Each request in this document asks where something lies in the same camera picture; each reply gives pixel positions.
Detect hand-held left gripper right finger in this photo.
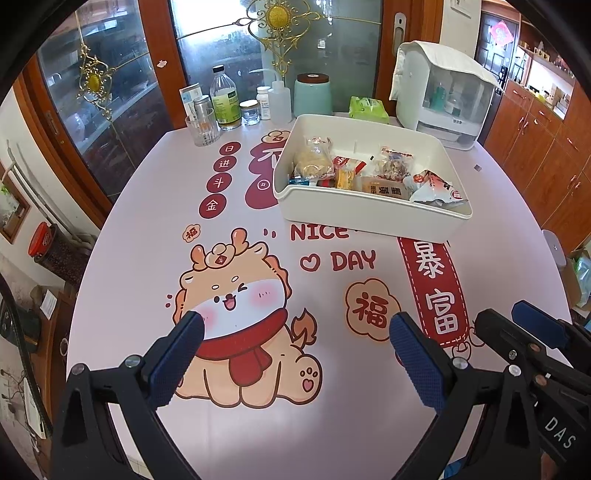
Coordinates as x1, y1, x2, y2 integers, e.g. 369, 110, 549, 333
389, 311, 541, 480

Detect orange bread bun packet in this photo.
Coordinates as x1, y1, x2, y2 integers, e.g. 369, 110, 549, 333
358, 175, 411, 201

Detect wooden picture frame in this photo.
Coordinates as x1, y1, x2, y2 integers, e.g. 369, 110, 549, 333
0, 161, 33, 245

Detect white and blue box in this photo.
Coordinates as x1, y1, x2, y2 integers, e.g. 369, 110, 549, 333
179, 84, 204, 118

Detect mint canister with brown lid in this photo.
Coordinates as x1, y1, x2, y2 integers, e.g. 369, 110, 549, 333
294, 73, 334, 120

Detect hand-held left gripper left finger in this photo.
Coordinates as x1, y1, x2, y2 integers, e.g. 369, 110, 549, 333
51, 310, 206, 480

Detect small gold door ornament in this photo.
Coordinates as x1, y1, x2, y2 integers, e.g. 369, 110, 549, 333
76, 44, 116, 121

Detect white desktop storage cabinet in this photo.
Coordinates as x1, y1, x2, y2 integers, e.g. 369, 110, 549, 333
389, 41, 502, 151

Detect small glass jar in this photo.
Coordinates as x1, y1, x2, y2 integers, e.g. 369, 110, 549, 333
239, 99, 262, 126

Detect jar with red lid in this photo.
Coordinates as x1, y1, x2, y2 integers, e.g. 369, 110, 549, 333
28, 222, 93, 289

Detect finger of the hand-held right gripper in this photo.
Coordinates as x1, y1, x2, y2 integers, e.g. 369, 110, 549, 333
475, 309, 574, 398
512, 300, 591, 356

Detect red door decoration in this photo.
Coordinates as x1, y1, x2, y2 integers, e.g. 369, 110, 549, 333
490, 21, 515, 47

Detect grey plastic container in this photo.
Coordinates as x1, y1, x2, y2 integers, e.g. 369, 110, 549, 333
541, 230, 568, 268

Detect clear bottle with green label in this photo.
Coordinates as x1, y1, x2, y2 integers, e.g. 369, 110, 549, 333
210, 66, 243, 131

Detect dark entrance door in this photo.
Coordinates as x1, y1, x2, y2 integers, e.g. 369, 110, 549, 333
475, 9, 522, 121

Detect white squeeze bottle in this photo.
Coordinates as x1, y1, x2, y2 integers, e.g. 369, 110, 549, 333
252, 68, 294, 125

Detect small white pill bottle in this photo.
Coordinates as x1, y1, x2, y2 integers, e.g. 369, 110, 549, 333
255, 86, 273, 121

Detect red and white snack packet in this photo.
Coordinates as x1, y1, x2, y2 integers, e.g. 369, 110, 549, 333
409, 170, 468, 206

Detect white plastic storage bin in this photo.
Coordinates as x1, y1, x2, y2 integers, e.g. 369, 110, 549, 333
272, 114, 472, 241

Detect brown wooden cabinets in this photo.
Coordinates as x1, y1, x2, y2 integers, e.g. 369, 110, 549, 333
482, 78, 591, 232

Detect wooden framed glass door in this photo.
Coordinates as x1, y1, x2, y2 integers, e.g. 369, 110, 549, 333
14, 9, 185, 232
168, 0, 402, 134

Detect green tissue pack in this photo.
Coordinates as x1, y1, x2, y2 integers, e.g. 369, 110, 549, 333
347, 96, 391, 124

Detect nut cluster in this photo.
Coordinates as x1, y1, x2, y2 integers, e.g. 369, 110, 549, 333
375, 147, 415, 180

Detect open wall shelf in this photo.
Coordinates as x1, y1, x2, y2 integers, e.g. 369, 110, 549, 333
517, 28, 578, 121

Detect large gold door ornament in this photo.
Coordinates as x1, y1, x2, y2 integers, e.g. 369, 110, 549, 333
235, 0, 319, 79

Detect clear glass cup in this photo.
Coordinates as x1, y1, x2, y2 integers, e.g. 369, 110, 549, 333
185, 108, 221, 147

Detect green plastic bag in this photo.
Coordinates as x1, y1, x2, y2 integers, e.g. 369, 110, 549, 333
570, 251, 591, 305

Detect pale rice crisp cake packet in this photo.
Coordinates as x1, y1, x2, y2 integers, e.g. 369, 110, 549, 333
293, 138, 335, 181

